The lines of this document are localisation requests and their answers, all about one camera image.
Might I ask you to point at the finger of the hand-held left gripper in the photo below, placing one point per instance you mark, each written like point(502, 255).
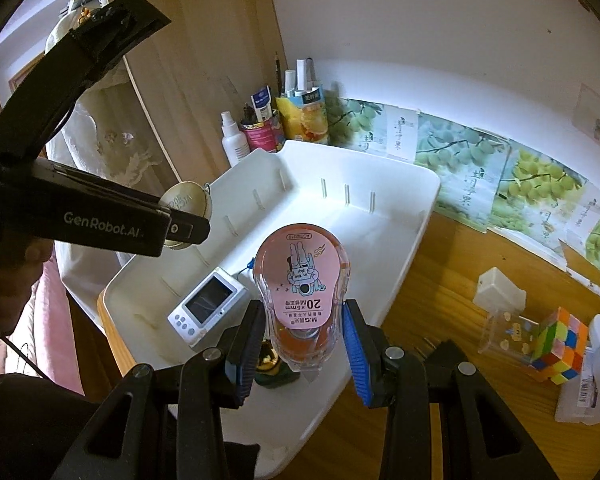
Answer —
point(190, 229)

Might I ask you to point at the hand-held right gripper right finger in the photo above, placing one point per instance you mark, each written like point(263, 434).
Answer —
point(357, 355)

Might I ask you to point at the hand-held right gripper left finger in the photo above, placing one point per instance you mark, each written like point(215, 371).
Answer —
point(245, 360)

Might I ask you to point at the round gold tin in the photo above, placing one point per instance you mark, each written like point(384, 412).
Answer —
point(185, 200)

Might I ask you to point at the pink correction tape dispenser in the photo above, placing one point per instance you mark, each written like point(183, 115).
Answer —
point(302, 270)

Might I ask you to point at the white plastic storage tray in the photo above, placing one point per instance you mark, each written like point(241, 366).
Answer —
point(330, 220)

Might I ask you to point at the clear box with white lid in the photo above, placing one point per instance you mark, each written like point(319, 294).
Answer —
point(500, 290)

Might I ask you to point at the person's left hand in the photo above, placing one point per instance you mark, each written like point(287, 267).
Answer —
point(10, 285)

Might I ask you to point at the white digital timer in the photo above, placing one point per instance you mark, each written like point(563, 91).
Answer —
point(207, 305)

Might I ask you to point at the white spray bottle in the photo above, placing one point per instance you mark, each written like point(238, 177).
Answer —
point(235, 145)

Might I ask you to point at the pink cushion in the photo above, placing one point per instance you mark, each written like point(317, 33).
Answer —
point(50, 310)

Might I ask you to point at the red can pen holder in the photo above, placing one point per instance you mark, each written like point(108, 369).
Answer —
point(262, 135)

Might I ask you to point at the blue and white box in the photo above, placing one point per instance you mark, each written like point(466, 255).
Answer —
point(262, 102)

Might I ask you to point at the yellow carton pen holder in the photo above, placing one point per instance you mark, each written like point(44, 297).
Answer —
point(302, 120)

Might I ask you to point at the wooden cabinet side panel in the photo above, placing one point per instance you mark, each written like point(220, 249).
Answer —
point(195, 60)

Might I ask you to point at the black pencil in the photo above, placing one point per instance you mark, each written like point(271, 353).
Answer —
point(278, 75)

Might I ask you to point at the colourful puzzle cube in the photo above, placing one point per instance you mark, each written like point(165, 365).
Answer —
point(560, 345)

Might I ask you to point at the dark cloth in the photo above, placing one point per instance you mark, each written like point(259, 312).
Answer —
point(20, 425)

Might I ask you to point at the paper note on wall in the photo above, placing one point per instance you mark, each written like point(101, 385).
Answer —
point(595, 115)

